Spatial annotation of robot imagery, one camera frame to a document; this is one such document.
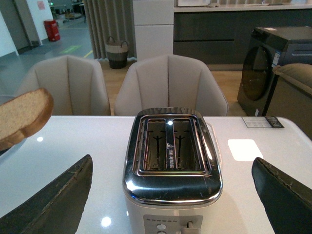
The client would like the red cabinet box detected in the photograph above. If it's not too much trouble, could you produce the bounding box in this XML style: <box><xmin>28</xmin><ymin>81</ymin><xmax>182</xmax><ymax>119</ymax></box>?
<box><xmin>44</xmin><ymin>19</ymin><xmax>60</xmax><ymax>41</ymax></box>

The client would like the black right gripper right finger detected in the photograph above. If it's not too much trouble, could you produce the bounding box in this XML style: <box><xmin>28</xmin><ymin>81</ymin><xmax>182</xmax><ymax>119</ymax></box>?
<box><xmin>252</xmin><ymin>157</ymin><xmax>312</xmax><ymax>234</ymax></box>

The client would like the beige chair on left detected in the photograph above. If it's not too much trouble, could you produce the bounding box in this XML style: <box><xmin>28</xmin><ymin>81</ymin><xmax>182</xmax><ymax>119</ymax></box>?
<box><xmin>15</xmin><ymin>55</ymin><xmax>111</xmax><ymax>116</ymax></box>

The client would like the woven laundry basket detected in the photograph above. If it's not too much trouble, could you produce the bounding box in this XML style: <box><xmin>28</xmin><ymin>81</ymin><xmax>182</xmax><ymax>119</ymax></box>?
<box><xmin>105</xmin><ymin>36</ymin><xmax>129</xmax><ymax>69</ymax></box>

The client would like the beige chair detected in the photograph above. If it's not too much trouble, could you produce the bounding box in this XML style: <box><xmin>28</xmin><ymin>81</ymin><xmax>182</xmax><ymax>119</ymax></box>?
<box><xmin>15</xmin><ymin>55</ymin><xmax>111</xmax><ymax>116</ymax></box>
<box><xmin>114</xmin><ymin>55</ymin><xmax>228</xmax><ymax>117</ymax></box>

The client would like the beige cushioned sofa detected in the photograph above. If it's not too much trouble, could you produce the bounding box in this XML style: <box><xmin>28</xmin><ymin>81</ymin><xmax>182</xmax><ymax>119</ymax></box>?
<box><xmin>266</xmin><ymin>63</ymin><xmax>312</xmax><ymax>138</ymax></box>

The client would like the dark grey kitchen counter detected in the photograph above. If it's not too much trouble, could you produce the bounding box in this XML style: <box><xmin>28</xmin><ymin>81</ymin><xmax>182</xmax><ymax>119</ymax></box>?
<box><xmin>173</xmin><ymin>4</ymin><xmax>312</xmax><ymax>64</ymax></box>

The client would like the white tall cabinet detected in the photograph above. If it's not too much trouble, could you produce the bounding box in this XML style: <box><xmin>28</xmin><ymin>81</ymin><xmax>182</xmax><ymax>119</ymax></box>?
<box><xmin>133</xmin><ymin>0</ymin><xmax>174</xmax><ymax>61</ymax></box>

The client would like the light blue round plate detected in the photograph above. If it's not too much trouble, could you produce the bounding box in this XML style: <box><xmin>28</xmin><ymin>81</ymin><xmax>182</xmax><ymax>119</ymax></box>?
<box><xmin>0</xmin><ymin>95</ymin><xmax>24</xmax><ymax>167</ymax></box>

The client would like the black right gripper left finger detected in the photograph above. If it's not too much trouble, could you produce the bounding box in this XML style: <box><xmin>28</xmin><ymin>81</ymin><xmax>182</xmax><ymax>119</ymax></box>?
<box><xmin>0</xmin><ymin>155</ymin><xmax>93</xmax><ymax>234</ymax></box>

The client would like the printed label card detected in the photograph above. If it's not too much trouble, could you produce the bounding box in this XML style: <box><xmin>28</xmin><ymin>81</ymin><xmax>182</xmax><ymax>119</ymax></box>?
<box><xmin>242</xmin><ymin>117</ymin><xmax>284</xmax><ymax>128</ymax></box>

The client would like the white chrome two-slot toaster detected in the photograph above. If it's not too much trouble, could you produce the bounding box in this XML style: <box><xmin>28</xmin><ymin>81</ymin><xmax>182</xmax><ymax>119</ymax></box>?
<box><xmin>122</xmin><ymin>107</ymin><xmax>223</xmax><ymax>234</ymax></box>

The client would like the dark grey washing machine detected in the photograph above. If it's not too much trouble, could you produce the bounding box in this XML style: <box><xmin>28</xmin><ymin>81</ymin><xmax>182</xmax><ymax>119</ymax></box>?
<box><xmin>237</xmin><ymin>26</ymin><xmax>312</xmax><ymax>117</ymax></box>

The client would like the grey pleated curtain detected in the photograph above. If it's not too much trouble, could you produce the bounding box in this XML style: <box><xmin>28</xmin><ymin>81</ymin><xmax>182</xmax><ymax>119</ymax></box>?
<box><xmin>84</xmin><ymin>0</ymin><xmax>137</xmax><ymax>59</ymax></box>

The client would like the slice of brown bread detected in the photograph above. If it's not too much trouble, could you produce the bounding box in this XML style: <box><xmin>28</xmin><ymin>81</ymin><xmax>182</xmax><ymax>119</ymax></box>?
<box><xmin>0</xmin><ymin>88</ymin><xmax>54</xmax><ymax>151</ymax></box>

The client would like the beige chair on right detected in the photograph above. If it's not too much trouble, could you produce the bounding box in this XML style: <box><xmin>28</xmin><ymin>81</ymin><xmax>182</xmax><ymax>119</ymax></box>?
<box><xmin>114</xmin><ymin>55</ymin><xmax>228</xmax><ymax>117</ymax></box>

